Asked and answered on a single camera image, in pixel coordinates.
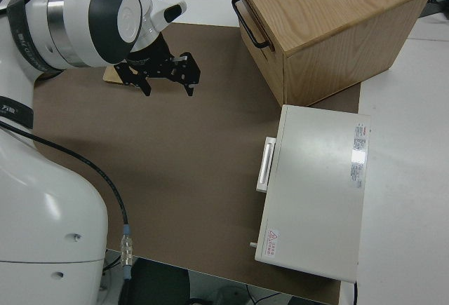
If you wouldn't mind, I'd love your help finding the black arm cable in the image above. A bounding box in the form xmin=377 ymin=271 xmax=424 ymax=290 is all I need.
xmin=0 ymin=0 xmax=136 ymax=305

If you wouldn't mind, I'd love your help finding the brown table mat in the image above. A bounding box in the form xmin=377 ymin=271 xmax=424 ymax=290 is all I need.
xmin=30 ymin=22 xmax=362 ymax=305

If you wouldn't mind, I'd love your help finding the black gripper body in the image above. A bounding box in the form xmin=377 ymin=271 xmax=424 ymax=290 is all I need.
xmin=126 ymin=36 xmax=176 ymax=80

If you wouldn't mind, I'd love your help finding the black round base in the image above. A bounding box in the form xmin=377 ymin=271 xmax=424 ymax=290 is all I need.
xmin=121 ymin=258 xmax=192 ymax=305

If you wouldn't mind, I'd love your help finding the white toaster oven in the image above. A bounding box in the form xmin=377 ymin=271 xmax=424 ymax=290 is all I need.
xmin=248 ymin=104 xmax=372 ymax=283

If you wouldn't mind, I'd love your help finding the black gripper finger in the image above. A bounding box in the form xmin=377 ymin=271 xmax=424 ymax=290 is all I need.
xmin=169 ymin=51 xmax=202 ymax=97
xmin=114 ymin=61 xmax=154 ymax=98

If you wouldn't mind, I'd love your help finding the black cabinet drawer handle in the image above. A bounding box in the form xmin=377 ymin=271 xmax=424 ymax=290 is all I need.
xmin=231 ymin=0 xmax=271 ymax=50

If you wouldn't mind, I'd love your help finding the white toaster oven door handle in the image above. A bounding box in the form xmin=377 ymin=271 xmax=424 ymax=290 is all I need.
xmin=255 ymin=137 xmax=278 ymax=194

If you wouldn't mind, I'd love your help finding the wooden drawer cabinet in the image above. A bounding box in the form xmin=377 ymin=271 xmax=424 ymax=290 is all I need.
xmin=227 ymin=0 xmax=434 ymax=108

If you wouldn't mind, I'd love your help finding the wooden mug tree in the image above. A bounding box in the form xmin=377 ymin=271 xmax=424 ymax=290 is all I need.
xmin=102 ymin=65 xmax=124 ymax=85

